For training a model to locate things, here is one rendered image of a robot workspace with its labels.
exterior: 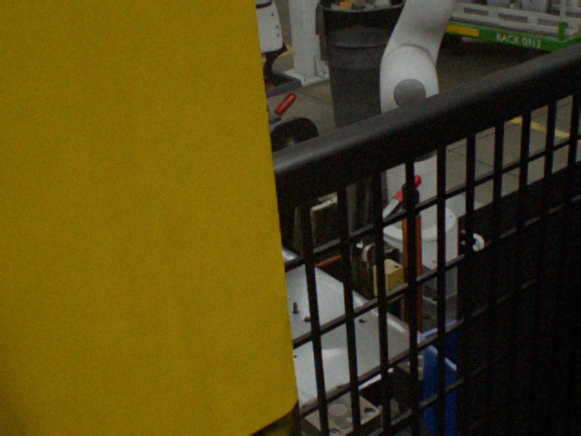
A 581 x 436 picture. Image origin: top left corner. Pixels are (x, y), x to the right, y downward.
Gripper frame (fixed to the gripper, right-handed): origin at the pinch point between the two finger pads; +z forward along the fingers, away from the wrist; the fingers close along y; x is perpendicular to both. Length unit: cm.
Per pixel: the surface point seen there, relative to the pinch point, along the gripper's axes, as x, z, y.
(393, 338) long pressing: 77, 18, -5
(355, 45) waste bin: -235, 66, -81
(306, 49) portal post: -350, 97, -77
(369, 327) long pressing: 74, 18, -2
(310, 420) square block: 97, 12, 11
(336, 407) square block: 96, 12, 8
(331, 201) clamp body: 43.9, 11.6, -4.4
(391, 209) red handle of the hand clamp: 58, 7, -11
